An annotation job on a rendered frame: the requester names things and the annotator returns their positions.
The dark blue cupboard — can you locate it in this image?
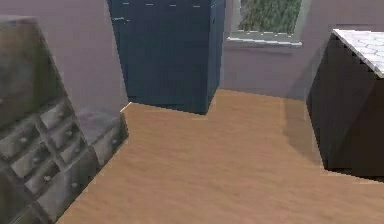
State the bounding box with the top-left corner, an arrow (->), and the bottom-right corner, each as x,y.
106,0 -> 227,116

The grey chest of drawers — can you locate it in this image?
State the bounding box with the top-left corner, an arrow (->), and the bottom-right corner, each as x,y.
0,15 -> 130,224

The window with white frame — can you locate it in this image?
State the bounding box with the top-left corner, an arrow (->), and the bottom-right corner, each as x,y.
226,0 -> 313,47

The dark counter with white top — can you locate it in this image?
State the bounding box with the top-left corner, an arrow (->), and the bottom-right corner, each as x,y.
305,28 -> 384,178

